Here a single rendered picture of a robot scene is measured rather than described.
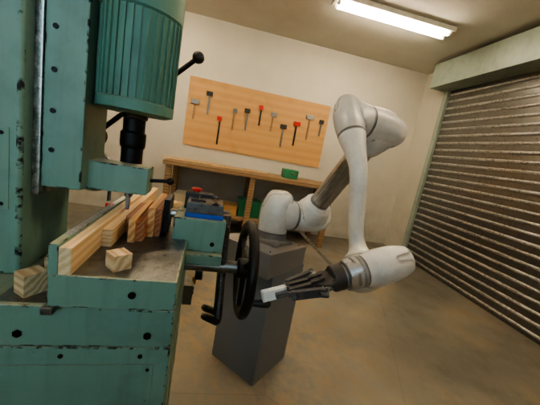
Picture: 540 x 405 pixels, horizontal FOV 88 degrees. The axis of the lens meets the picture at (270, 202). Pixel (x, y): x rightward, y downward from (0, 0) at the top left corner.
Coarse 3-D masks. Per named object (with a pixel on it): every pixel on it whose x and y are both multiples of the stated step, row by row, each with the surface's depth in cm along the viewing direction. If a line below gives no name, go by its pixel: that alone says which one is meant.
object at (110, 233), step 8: (152, 192) 103; (144, 200) 90; (120, 216) 70; (112, 224) 64; (120, 224) 66; (104, 232) 60; (112, 232) 61; (120, 232) 67; (104, 240) 61; (112, 240) 62
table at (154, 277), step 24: (120, 240) 65; (144, 240) 68; (168, 240) 71; (96, 264) 53; (144, 264) 56; (168, 264) 58; (216, 264) 75; (48, 288) 47; (72, 288) 48; (96, 288) 49; (120, 288) 50; (144, 288) 51; (168, 288) 51
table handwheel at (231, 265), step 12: (252, 228) 78; (240, 240) 94; (252, 240) 74; (240, 252) 95; (252, 252) 72; (192, 264) 79; (228, 264) 82; (240, 264) 81; (252, 264) 71; (240, 276) 82; (252, 276) 70; (240, 288) 84; (252, 288) 70; (240, 300) 85; (252, 300) 71; (240, 312) 74
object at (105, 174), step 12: (96, 168) 67; (108, 168) 68; (120, 168) 68; (132, 168) 69; (144, 168) 69; (96, 180) 68; (108, 180) 68; (120, 180) 69; (132, 180) 69; (144, 180) 70; (132, 192) 70; (144, 192) 70
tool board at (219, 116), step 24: (192, 96) 374; (216, 96) 379; (240, 96) 384; (264, 96) 388; (192, 120) 380; (216, 120) 385; (240, 120) 390; (264, 120) 395; (288, 120) 400; (312, 120) 405; (192, 144) 387; (216, 144) 390; (240, 144) 397; (264, 144) 402; (288, 144) 407; (312, 144) 412
